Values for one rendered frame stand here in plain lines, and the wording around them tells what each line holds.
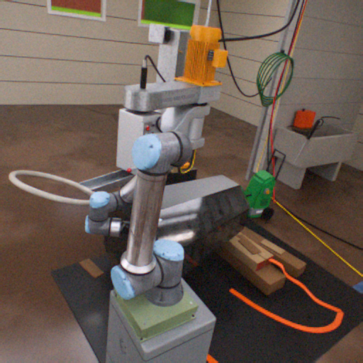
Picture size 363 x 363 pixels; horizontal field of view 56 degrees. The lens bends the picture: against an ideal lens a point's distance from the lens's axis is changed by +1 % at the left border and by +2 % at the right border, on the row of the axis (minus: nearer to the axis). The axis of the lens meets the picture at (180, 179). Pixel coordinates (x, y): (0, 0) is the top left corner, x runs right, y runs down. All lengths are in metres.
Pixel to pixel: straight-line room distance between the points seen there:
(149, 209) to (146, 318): 0.57
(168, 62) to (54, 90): 5.45
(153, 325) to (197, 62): 1.85
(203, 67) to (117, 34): 6.22
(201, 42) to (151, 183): 1.66
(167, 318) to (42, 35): 7.27
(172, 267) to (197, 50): 1.68
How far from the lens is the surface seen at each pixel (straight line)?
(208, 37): 2.65
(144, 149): 1.13
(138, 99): 2.16
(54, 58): 8.35
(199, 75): 2.69
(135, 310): 1.65
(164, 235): 2.50
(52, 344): 2.76
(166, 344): 1.66
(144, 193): 1.21
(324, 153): 5.63
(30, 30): 8.20
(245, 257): 3.31
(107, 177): 2.33
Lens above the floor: 2.13
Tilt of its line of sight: 25 degrees down
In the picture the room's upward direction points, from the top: 8 degrees clockwise
